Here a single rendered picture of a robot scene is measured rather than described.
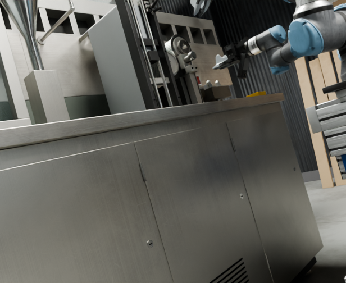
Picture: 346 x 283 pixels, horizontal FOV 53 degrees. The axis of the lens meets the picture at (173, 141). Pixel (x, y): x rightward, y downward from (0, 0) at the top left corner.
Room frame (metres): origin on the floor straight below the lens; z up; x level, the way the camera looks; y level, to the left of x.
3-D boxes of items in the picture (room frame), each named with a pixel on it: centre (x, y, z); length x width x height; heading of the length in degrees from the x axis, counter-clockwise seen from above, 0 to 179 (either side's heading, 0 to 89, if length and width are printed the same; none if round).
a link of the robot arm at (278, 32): (1.45, -0.52, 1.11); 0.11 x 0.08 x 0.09; 46
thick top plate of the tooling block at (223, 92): (1.95, -0.18, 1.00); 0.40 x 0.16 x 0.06; 46
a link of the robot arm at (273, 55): (1.44, -0.53, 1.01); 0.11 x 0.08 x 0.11; 18
